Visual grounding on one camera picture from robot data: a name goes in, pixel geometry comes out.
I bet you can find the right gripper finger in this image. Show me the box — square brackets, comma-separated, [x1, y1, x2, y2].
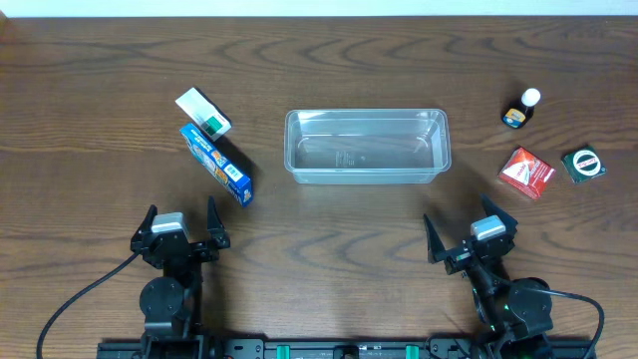
[480, 194, 518, 234]
[423, 214, 446, 263]

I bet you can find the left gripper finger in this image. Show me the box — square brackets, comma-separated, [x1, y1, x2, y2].
[206, 196, 225, 240]
[137, 204, 158, 239]

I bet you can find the blue medicine box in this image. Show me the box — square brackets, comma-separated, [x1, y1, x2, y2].
[179, 124, 254, 207]

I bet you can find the red Panadol ActiFast box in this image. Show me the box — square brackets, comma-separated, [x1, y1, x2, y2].
[498, 147, 555, 199]

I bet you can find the dark green square packet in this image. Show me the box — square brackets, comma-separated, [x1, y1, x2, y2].
[561, 146, 607, 184]

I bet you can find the white green medicine box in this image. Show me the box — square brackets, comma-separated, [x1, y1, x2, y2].
[175, 87, 232, 141]

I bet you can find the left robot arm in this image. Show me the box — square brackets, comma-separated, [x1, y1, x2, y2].
[131, 197, 230, 359]

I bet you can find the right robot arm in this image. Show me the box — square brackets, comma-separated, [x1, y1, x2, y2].
[424, 195, 553, 358]

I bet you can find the clear plastic container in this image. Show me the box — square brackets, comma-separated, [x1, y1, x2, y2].
[284, 109, 452, 184]

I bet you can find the dark bottle white cap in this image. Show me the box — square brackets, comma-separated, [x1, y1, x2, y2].
[501, 88, 541, 129]

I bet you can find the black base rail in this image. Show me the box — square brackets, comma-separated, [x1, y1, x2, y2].
[96, 336, 596, 359]

